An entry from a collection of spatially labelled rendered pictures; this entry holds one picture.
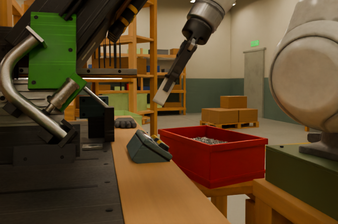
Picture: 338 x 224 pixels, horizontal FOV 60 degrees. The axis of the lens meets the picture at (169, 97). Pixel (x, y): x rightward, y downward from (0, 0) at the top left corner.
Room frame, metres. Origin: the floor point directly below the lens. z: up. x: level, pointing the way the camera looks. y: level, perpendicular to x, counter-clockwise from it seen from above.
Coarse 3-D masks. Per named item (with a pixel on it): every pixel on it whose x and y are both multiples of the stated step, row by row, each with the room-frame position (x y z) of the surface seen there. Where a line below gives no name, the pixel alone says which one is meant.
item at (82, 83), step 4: (72, 76) 0.76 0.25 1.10; (76, 76) 0.76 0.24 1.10; (76, 80) 0.76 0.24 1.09; (80, 80) 0.76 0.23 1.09; (84, 80) 0.76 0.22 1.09; (80, 84) 0.76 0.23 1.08; (84, 84) 0.76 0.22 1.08; (80, 88) 0.75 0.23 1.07; (76, 92) 0.75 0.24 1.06; (72, 96) 0.74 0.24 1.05; (68, 100) 0.74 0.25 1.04; (72, 100) 0.76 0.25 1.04; (64, 104) 0.73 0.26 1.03; (68, 104) 0.75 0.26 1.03; (56, 108) 0.74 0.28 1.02; (60, 108) 0.73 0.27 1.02; (64, 108) 0.74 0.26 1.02
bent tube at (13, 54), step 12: (36, 36) 0.73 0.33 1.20; (24, 48) 0.72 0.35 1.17; (12, 60) 0.71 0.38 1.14; (0, 72) 0.69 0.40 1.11; (0, 84) 0.69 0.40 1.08; (12, 84) 0.70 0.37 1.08; (12, 96) 0.68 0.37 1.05; (24, 108) 0.68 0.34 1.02; (36, 108) 0.69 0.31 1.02; (36, 120) 0.68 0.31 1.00; (48, 120) 0.68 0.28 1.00; (60, 132) 0.68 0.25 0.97
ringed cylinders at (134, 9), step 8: (136, 0) 1.04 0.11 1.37; (144, 0) 1.05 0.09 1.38; (128, 8) 1.03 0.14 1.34; (136, 8) 1.04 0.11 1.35; (120, 16) 1.02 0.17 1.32; (128, 16) 1.03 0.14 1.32; (120, 24) 1.02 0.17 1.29; (128, 24) 1.14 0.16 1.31; (112, 32) 1.01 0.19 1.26; (120, 32) 1.03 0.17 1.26; (112, 40) 1.16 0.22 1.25
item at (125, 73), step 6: (24, 72) 0.85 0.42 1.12; (78, 72) 0.89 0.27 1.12; (84, 72) 0.89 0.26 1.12; (90, 72) 0.90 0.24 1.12; (96, 72) 0.90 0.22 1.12; (102, 72) 0.90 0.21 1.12; (108, 72) 0.91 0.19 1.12; (114, 72) 0.91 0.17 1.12; (120, 72) 0.92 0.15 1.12; (126, 72) 0.92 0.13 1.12; (132, 72) 0.92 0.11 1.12; (84, 78) 0.98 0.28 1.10; (90, 78) 0.98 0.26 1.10; (96, 78) 0.98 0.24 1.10; (102, 78) 0.99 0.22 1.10; (108, 78) 0.99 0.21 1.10; (114, 78) 1.00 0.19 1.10; (120, 78) 1.00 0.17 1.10; (126, 78) 1.02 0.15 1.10
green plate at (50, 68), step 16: (32, 16) 0.78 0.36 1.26; (48, 16) 0.79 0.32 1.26; (64, 16) 0.80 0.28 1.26; (48, 32) 0.78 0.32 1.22; (64, 32) 0.79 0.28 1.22; (48, 48) 0.76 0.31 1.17; (64, 48) 0.77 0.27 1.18; (32, 64) 0.74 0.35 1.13; (48, 64) 0.75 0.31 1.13; (64, 64) 0.76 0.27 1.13; (32, 80) 0.73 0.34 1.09; (48, 80) 0.74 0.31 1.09; (64, 80) 0.75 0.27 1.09
